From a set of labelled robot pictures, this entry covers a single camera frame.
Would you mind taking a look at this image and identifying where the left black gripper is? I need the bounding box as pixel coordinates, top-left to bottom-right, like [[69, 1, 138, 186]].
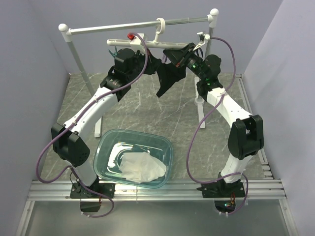
[[127, 48, 162, 82]]

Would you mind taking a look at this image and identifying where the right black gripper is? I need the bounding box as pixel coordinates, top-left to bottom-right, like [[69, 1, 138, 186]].
[[162, 43, 206, 81]]

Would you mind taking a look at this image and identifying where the black underwear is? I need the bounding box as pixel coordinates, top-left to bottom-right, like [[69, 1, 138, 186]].
[[156, 63, 186, 97]]

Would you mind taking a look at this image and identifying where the white plastic clip hanger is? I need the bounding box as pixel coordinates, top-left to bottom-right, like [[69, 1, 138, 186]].
[[106, 18, 187, 51]]

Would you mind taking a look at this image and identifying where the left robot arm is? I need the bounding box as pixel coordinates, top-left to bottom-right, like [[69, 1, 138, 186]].
[[51, 48, 162, 198]]

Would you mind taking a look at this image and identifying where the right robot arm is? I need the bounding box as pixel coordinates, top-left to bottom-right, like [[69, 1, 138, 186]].
[[163, 43, 264, 198]]

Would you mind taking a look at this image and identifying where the teal clothespin far left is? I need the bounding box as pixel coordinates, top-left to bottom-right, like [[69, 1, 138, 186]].
[[108, 49, 118, 58]]

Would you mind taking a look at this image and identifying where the white metal drying rack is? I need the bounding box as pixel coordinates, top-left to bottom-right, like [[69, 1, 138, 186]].
[[59, 8, 219, 138]]

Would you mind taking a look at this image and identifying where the translucent teal plastic basin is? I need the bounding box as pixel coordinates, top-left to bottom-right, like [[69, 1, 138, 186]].
[[94, 129, 173, 189]]

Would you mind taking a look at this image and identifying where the white cloth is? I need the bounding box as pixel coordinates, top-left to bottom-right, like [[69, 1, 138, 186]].
[[119, 152, 167, 183]]

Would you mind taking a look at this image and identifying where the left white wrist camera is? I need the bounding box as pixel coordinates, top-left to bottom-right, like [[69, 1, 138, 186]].
[[127, 33, 148, 51]]

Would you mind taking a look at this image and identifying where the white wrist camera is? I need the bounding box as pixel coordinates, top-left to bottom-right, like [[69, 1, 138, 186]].
[[193, 31, 211, 51], [127, 33, 148, 51]]

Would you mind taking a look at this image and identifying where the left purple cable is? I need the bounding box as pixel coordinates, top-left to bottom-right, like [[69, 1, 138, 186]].
[[35, 32, 149, 218]]

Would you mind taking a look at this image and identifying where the purple cable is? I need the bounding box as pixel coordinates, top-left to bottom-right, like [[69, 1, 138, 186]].
[[186, 36, 249, 215], [35, 32, 149, 218]]

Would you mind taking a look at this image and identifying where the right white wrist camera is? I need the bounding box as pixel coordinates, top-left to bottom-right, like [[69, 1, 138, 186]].
[[193, 31, 211, 51]]

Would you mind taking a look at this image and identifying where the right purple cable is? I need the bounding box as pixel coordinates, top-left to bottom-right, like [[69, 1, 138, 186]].
[[186, 36, 249, 215]]

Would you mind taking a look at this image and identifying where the aluminium mounting rail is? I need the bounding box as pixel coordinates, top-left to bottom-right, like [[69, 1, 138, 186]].
[[27, 179, 286, 202]]

